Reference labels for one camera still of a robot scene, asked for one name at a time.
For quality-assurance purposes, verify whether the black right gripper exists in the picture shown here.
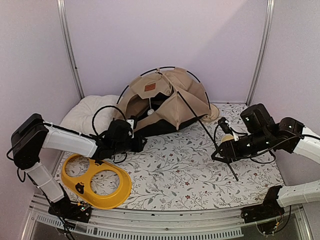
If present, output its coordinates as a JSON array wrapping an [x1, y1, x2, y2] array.
[[211, 129, 272, 164]]

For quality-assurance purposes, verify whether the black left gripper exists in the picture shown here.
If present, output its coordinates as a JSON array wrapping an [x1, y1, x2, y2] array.
[[113, 134, 148, 156]]

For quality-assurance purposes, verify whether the beige fabric pet tent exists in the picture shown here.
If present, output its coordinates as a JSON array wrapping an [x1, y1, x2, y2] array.
[[116, 67, 211, 137]]

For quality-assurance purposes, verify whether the white fluffy cushion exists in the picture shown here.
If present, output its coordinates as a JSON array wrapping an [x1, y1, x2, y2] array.
[[60, 95, 119, 135]]

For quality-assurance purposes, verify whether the black tent pole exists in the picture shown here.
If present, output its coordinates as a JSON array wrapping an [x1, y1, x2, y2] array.
[[177, 91, 239, 181], [117, 66, 211, 116]]

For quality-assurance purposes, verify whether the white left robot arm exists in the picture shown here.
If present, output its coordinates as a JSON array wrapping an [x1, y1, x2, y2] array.
[[6, 113, 147, 217]]

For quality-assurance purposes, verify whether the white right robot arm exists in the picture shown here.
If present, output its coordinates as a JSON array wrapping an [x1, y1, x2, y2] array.
[[211, 103, 320, 218]]

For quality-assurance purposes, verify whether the cream ceramic pet bowl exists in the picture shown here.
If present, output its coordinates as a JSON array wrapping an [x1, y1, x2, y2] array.
[[220, 134, 234, 144]]

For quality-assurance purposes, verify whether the white pompom toy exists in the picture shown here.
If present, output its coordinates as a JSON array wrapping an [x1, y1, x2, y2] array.
[[147, 98, 155, 116]]

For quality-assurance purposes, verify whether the floral patterned table mat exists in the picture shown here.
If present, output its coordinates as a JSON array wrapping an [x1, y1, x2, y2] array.
[[51, 101, 286, 211]]

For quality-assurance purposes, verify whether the yellow double bowl holder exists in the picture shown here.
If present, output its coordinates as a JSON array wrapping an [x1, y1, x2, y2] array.
[[61, 154, 132, 210]]

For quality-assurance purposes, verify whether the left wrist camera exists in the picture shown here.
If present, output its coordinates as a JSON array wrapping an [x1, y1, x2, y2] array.
[[126, 119, 135, 139]]

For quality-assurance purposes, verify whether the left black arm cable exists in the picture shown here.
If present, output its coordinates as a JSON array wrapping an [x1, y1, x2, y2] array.
[[91, 104, 131, 163]]

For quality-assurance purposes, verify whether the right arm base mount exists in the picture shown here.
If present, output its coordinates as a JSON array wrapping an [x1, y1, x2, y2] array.
[[240, 185, 285, 223]]

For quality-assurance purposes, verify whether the aluminium front rail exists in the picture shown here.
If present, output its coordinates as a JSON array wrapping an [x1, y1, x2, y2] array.
[[19, 197, 313, 240]]

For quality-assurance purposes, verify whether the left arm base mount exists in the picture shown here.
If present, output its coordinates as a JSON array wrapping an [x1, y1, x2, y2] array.
[[48, 193, 92, 223]]

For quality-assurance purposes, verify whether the right aluminium frame post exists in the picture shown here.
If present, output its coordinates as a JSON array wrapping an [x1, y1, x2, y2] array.
[[245, 0, 275, 106]]

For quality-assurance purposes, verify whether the aluminium frame post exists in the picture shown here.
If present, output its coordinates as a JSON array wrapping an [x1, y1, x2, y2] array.
[[245, 0, 275, 106], [56, 0, 85, 99]]

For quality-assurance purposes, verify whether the left aluminium frame post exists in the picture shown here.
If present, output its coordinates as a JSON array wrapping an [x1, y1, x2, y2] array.
[[56, 0, 85, 99]]

